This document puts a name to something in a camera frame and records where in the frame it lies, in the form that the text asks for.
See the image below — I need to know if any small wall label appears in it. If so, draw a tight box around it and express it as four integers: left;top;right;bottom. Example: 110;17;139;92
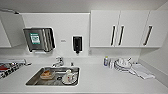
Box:
59;39;67;43

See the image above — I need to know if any white wall outlet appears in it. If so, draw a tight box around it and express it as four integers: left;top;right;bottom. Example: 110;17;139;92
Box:
88;49;93;56

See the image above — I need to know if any steel paper towel dispenser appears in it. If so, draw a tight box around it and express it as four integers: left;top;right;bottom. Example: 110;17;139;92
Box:
22;27;57;54

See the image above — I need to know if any black soap dispenser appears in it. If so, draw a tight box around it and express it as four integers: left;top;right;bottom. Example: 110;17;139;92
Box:
72;35;84;55

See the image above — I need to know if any small white bottle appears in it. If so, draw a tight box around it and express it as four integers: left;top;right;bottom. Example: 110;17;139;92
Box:
109;58;115;70

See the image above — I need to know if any white dish soap bottle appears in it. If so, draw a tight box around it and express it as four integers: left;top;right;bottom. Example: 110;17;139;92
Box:
103;55;110;68

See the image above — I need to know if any bowl with orange sponge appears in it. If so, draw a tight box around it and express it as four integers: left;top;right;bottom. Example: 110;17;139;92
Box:
39;68;55;81

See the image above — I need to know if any chrome faucet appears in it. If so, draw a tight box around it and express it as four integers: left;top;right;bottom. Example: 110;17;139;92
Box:
51;56;66;69

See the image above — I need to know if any steel sink basin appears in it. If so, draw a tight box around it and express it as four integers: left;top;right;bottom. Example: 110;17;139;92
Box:
24;65;81;87

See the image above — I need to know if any stack of white dishes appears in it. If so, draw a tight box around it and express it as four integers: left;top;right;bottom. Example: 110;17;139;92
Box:
114;56;133;72

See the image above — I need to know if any white cup on saucer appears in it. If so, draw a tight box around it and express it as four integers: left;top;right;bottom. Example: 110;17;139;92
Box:
61;68;77;85

